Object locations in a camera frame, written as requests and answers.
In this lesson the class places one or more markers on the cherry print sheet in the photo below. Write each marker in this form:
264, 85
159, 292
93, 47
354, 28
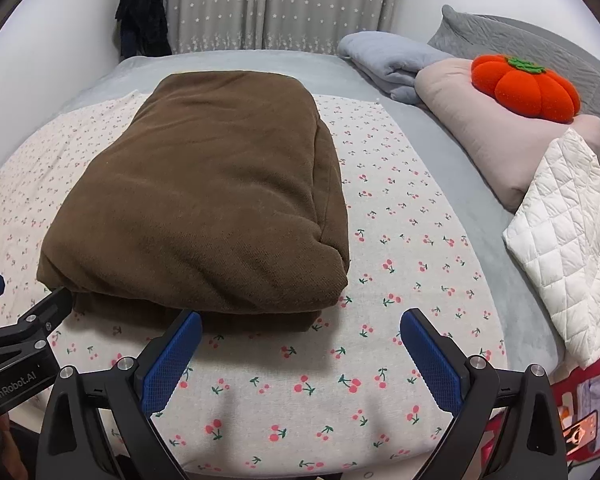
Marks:
330, 385

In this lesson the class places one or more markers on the pink pillow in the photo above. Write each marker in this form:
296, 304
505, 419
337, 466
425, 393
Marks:
480, 125

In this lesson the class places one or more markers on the brown fleece-lined garment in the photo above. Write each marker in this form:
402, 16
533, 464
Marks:
205, 185

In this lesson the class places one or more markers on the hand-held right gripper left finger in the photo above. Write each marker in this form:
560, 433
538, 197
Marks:
172, 360

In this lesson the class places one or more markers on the grey star curtain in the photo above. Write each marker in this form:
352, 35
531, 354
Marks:
330, 5
215, 5

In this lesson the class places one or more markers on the light blue folded blanket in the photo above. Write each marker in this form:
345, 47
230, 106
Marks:
390, 60

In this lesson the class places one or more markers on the red printed bag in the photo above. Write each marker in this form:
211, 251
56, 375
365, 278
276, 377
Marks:
587, 400

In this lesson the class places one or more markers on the orange pumpkin cushion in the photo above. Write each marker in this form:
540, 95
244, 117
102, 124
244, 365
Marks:
525, 90

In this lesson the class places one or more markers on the black hanging garment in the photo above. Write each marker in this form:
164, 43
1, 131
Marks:
142, 15

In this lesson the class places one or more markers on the white quilted blanket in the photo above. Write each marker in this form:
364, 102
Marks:
565, 235

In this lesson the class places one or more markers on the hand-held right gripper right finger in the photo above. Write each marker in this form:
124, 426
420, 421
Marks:
430, 360

